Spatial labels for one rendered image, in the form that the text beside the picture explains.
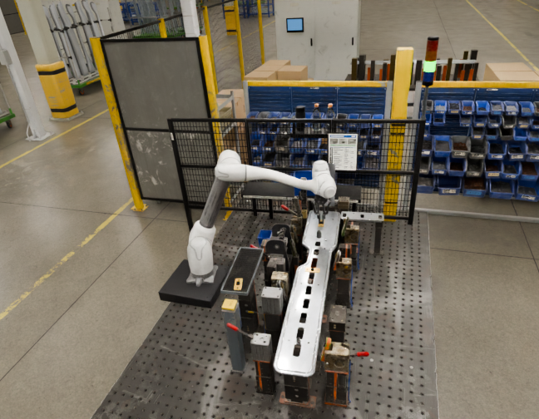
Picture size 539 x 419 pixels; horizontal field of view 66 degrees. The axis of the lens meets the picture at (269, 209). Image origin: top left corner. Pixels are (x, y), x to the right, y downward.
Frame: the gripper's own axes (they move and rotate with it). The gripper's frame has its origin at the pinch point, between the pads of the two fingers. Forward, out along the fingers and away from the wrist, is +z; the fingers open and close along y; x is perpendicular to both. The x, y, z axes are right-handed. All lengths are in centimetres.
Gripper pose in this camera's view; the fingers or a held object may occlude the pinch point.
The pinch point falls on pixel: (321, 219)
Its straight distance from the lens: 279.3
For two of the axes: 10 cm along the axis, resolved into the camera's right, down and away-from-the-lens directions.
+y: 9.7, 0.4, -2.2
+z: 0.8, 8.6, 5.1
